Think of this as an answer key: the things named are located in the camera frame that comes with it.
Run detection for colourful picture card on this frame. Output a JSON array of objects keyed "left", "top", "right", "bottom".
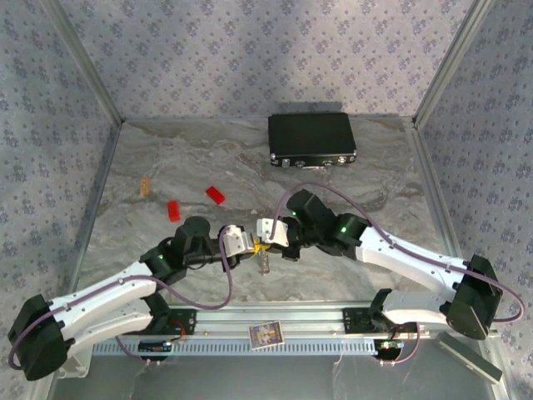
[{"left": 248, "top": 320, "right": 285, "bottom": 350}]

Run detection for black case with metal latches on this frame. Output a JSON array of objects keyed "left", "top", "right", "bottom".
[{"left": 267, "top": 112, "right": 358, "bottom": 171}]

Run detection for small black circuit board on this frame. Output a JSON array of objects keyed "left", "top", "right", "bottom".
[{"left": 138, "top": 340, "right": 173, "bottom": 354}]

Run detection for small round circuit board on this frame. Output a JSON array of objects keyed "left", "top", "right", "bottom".
[{"left": 373, "top": 339, "right": 406, "bottom": 360}]

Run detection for grey metal bar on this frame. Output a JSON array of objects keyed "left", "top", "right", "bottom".
[{"left": 431, "top": 331, "right": 504, "bottom": 384}]

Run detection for aluminium mounting rail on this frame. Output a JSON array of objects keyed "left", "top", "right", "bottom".
[{"left": 168, "top": 300, "right": 499, "bottom": 339}]

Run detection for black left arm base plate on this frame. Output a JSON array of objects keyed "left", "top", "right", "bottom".
[{"left": 168, "top": 307, "right": 198, "bottom": 337}]

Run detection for grey slotted cable duct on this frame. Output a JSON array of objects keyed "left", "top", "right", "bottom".
[{"left": 92, "top": 337, "right": 378, "bottom": 358}]

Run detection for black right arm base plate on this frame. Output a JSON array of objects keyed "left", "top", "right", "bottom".
[{"left": 341, "top": 307, "right": 421, "bottom": 334}]

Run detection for grey frame base strip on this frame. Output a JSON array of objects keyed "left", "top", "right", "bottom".
[
  {"left": 401, "top": 116, "right": 520, "bottom": 400},
  {"left": 37, "top": 118, "right": 126, "bottom": 400}
]

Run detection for thin purple cable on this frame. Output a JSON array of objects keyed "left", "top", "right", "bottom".
[
  {"left": 376, "top": 322, "right": 426, "bottom": 368},
  {"left": 113, "top": 332, "right": 164, "bottom": 368}
]

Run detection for white plastic bracket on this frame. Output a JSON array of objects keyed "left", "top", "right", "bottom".
[{"left": 57, "top": 347, "right": 93, "bottom": 379}]

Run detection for aluminium frame post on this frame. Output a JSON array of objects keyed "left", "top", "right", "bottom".
[
  {"left": 41, "top": 0, "right": 126, "bottom": 125},
  {"left": 411, "top": 0, "right": 497, "bottom": 128}
]

